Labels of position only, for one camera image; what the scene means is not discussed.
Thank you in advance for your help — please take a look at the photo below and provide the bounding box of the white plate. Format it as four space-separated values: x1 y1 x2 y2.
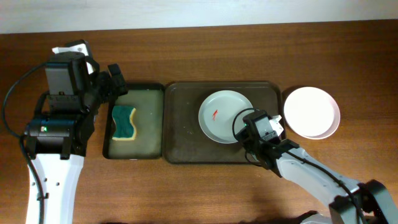
284 86 341 140
198 90 252 144

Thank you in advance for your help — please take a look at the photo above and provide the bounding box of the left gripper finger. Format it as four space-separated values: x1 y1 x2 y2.
108 63 125 85
107 85 128 101

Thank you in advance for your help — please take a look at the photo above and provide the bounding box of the black water tray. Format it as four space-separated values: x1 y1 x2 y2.
103 83 164 160

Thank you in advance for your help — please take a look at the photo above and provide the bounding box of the green yellow sponge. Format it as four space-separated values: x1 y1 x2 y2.
111 105 137 141

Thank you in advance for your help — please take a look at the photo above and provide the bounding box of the brown serving tray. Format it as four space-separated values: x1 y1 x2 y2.
162 81 283 164

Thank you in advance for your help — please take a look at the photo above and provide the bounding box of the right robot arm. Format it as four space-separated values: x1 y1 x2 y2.
233 108 397 223

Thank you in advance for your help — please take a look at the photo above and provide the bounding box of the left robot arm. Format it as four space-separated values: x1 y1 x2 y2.
20 40 128 223

